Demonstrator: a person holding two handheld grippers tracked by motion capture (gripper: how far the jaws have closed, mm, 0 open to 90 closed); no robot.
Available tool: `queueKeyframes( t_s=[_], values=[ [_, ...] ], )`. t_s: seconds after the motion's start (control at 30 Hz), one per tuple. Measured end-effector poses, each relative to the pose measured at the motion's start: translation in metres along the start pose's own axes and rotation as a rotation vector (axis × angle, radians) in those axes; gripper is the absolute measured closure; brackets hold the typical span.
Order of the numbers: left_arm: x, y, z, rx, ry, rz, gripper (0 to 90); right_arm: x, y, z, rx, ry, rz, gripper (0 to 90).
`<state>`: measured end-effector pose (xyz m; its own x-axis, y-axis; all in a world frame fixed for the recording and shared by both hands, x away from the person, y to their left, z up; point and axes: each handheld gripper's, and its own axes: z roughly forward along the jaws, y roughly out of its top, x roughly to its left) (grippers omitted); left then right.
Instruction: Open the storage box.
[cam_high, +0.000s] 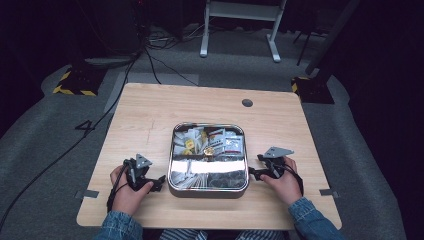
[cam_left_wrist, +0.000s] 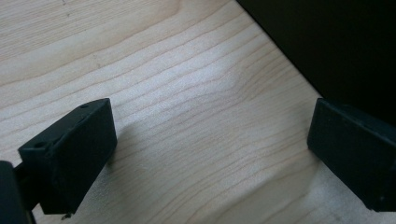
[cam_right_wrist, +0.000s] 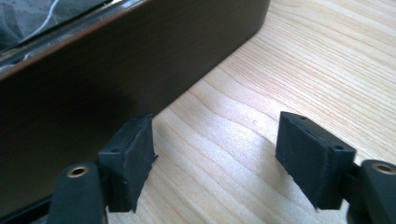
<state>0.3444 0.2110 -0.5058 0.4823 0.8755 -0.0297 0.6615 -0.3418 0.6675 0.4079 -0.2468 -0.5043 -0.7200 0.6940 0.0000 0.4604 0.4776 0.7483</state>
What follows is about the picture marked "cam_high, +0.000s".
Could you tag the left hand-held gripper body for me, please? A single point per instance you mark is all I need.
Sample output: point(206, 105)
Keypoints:
point(140, 173)

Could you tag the black tripod legs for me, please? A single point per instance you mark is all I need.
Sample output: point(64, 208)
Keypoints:
point(305, 43)

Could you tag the pile of dark packets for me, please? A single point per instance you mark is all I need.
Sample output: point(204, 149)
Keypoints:
point(228, 179)

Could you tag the black yellow striped stand base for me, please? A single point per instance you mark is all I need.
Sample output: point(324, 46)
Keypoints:
point(80, 81)
point(313, 90)

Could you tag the person's striped clothing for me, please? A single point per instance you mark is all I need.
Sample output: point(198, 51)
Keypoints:
point(200, 235)

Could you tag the white metal stand frame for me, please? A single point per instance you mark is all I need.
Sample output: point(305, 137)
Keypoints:
point(241, 10)

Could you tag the slanted black pole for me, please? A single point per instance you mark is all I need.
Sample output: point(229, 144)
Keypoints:
point(328, 40)

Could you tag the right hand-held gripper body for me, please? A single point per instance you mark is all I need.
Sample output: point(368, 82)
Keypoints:
point(276, 165)

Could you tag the grey tape strip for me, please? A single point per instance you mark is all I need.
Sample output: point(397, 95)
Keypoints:
point(328, 192)
point(89, 193)

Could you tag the gold tray knob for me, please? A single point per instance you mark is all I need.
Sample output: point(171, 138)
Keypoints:
point(209, 151)

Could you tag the person's left hand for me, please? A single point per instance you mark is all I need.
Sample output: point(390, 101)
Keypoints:
point(125, 196)

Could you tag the pile of white stick packets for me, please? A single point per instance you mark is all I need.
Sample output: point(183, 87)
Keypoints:
point(190, 180)

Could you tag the pile of white red packets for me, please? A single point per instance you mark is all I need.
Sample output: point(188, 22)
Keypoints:
point(228, 141)

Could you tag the square divided metal tray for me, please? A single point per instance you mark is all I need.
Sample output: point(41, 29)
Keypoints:
point(208, 194)

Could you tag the pile of white yellow packets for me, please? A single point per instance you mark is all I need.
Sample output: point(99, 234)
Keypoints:
point(189, 141)

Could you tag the person's right hand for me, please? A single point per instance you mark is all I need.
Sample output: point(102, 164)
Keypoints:
point(285, 186)

